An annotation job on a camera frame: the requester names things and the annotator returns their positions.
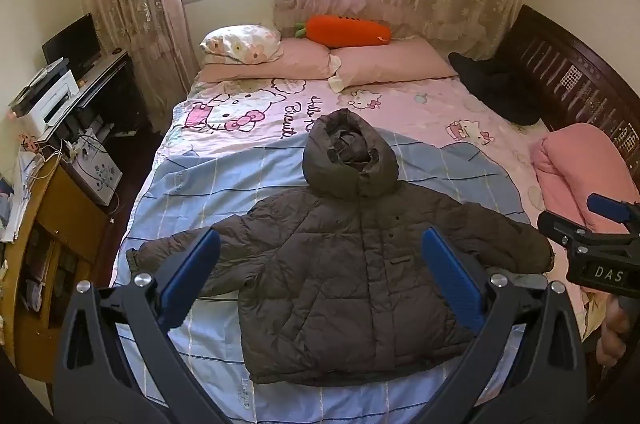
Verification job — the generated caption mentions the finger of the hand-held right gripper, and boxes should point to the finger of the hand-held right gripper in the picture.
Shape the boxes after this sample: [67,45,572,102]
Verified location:
[537,210,598,251]
[586,193,640,236]

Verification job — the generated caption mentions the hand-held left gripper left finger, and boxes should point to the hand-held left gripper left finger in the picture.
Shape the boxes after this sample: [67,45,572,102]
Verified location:
[52,226,235,424]

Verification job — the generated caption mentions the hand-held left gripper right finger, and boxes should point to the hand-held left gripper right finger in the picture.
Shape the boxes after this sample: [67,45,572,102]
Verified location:
[410,226,587,424]

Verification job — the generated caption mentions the dark brown hooded puffer jacket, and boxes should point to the dark brown hooded puffer jacket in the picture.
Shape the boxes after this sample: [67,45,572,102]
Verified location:
[125,108,556,387]

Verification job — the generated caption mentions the person's right hand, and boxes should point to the person's right hand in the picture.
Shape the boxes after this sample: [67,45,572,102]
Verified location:
[595,294,632,377]

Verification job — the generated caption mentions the folded pink blanket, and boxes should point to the folded pink blanket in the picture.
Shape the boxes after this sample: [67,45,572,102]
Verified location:
[530,122,640,235]

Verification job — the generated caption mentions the cartoon printed bed sheet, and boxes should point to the cartoon printed bed sheet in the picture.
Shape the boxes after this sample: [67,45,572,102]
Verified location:
[112,69,586,424]

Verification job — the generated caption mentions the white floral computer case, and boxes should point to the white floral computer case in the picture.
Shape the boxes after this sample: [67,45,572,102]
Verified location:
[67,134,123,207]

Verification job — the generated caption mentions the wooden desk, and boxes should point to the wooden desk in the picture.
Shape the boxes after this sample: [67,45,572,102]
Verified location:
[0,154,126,385]

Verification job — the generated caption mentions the dark wooden headboard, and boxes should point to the dark wooden headboard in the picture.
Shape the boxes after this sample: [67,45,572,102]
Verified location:
[492,4,640,187]

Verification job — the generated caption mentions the black cloth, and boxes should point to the black cloth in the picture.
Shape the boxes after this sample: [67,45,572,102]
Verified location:
[447,51,543,125]

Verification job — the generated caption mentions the pile of papers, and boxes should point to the pile of papers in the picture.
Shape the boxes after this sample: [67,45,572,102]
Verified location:
[0,149,46,245]

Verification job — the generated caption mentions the black computer desk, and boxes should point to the black computer desk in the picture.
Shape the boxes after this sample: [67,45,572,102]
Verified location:
[45,49,151,147]

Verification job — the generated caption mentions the pink pillow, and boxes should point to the pink pillow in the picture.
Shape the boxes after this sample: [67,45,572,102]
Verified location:
[330,36,458,85]
[197,38,333,82]

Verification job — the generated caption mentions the white printer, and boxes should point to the white printer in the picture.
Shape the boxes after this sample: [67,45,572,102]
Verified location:
[7,58,81,140]

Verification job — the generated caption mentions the small white cloth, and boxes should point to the small white cloth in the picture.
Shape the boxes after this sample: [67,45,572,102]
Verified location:
[327,53,347,93]

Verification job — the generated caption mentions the white floral pillow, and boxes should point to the white floral pillow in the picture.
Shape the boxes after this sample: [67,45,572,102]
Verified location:
[200,24,283,66]

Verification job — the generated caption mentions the black monitor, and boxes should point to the black monitor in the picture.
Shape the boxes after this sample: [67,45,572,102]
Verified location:
[41,13,102,80]

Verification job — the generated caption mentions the orange carrot plush toy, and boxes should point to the orange carrot plush toy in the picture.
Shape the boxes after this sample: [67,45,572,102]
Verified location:
[294,15,393,50]

